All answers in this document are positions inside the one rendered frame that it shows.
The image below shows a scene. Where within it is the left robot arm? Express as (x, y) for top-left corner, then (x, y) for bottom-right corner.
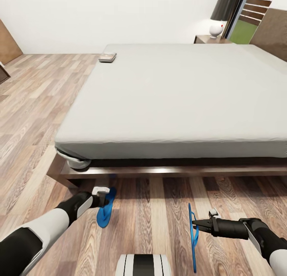
(0, 186), (110, 276)

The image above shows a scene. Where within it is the hardback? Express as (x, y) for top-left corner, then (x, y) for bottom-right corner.
(99, 53), (117, 62)

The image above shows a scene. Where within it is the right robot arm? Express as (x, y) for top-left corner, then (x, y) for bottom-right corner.
(192, 207), (287, 276)

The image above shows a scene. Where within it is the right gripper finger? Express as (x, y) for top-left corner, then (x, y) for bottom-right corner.
(192, 217), (214, 236)
(193, 225), (213, 235)

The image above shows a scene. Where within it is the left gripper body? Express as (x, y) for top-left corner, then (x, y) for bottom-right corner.
(92, 195), (106, 208)

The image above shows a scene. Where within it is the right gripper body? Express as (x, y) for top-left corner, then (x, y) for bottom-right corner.
(211, 217), (238, 239)

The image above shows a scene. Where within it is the sandal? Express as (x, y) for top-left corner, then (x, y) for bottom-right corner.
(189, 203), (199, 273)
(97, 187), (117, 228)

